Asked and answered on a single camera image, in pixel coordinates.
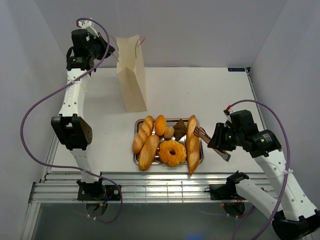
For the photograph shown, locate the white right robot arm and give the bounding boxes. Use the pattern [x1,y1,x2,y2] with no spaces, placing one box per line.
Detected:
[207,109,320,240]

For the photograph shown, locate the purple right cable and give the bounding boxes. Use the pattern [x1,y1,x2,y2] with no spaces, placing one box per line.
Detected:
[228,99,291,240]

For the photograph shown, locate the small round bun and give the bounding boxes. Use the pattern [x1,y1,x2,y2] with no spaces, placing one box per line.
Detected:
[163,126,175,139]

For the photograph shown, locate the ring shaped bread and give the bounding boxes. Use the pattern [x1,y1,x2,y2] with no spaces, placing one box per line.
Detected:
[158,140,187,167]

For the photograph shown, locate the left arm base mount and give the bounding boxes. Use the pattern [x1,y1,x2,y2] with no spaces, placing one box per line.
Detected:
[76,181,121,217]

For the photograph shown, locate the beige paper bag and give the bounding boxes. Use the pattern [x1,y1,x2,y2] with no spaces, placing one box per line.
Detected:
[116,35,148,112]

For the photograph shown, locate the metal tray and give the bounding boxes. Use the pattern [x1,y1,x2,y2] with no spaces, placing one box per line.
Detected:
[133,118,204,165]

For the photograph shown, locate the long baguette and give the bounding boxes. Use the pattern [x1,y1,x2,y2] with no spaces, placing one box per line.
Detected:
[186,115,200,176]

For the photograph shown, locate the blue label right corner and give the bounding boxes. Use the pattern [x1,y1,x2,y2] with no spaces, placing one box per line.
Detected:
[227,67,246,72]

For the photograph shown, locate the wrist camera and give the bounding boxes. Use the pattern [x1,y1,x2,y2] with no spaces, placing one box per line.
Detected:
[223,105,235,117]
[76,20,99,38]

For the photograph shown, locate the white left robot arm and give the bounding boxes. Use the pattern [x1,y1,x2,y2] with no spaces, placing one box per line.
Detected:
[51,27,114,200]

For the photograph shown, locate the aluminium frame rail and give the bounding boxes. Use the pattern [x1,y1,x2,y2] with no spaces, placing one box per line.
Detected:
[28,172,301,205]

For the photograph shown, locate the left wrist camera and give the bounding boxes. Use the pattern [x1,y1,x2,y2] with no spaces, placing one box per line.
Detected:
[76,20,99,38]

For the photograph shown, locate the short loaf front left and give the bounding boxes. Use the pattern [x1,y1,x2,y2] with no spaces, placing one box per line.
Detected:
[138,135,160,171]

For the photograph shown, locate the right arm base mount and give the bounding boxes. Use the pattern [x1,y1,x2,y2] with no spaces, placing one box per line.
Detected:
[204,183,246,218]

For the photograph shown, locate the twisted loaf back left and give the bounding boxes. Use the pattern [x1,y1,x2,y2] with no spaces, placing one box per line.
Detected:
[132,115,154,155]

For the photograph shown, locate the brown chocolate croissant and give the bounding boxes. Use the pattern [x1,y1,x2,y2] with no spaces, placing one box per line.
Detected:
[173,119,187,141]

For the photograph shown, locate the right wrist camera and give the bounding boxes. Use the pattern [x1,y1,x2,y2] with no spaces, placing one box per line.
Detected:
[223,105,235,117]

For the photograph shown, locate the orange oval bun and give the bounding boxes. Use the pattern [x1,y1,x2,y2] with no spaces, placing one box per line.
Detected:
[155,114,167,136]

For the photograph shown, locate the metal tongs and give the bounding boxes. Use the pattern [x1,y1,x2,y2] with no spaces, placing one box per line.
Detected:
[193,126,231,162]

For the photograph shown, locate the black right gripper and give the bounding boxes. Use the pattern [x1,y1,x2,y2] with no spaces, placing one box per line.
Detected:
[206,122,243,152]

